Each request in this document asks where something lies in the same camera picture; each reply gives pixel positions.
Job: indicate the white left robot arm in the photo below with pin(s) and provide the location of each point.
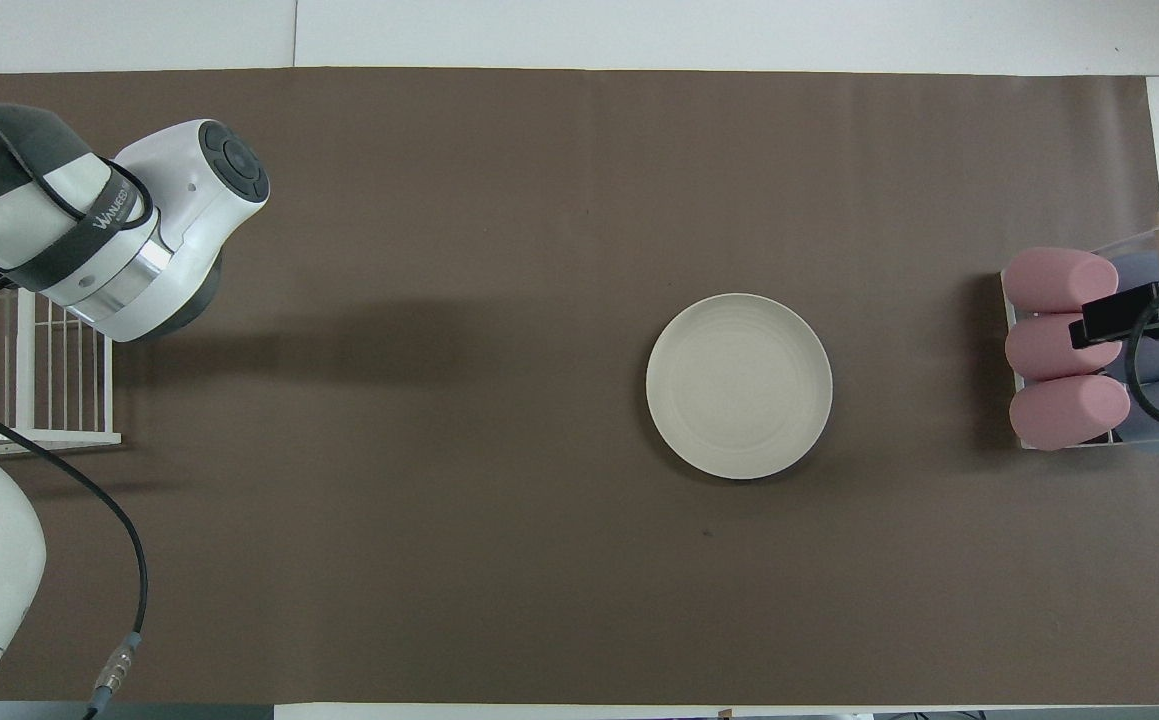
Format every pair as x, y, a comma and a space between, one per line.
179, 230

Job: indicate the cream round plate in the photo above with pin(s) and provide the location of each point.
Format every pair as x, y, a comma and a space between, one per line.
739, 385

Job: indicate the pink plastic cup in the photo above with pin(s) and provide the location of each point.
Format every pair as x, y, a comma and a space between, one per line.
1069, 412
1039, 350
1059, 280

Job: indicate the brown paper table mat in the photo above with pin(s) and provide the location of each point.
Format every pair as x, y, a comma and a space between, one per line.
439, 400

